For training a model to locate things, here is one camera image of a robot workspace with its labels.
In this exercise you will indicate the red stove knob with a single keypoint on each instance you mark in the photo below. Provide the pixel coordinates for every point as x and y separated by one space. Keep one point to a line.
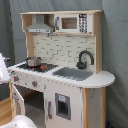
15 78
34 83

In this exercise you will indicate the grey range hood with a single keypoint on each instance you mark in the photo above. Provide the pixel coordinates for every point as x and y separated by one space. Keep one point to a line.
38 25

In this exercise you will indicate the black toy stovetop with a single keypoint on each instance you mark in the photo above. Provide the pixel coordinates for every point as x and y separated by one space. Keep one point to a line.
43 67

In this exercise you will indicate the white fridge door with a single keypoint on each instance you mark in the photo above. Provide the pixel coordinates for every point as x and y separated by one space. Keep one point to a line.
63 105

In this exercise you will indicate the black toy faucet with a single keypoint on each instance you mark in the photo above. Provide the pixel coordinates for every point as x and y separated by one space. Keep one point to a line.
82 63

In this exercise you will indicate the silver toy pot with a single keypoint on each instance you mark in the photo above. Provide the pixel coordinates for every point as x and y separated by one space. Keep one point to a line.
33 61

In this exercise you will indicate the red left stove knob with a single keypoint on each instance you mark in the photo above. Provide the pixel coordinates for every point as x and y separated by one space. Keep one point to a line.
15 78

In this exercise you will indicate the white wooden toy kitchen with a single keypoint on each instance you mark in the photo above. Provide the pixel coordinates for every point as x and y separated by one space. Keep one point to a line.
62 49

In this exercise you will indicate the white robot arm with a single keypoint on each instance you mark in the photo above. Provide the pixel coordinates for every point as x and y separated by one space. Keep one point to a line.
4 75

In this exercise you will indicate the white oven door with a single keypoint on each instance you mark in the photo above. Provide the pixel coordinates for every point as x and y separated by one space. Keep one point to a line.
18 102

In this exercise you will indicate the red right stove knob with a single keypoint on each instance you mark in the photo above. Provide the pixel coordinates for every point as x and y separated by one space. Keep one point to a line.
34 83

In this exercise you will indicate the grey toy sink basin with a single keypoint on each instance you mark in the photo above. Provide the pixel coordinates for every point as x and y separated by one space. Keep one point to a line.
71 73

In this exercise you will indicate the white toy microwave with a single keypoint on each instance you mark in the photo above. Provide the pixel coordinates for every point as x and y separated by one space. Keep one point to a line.
73 23

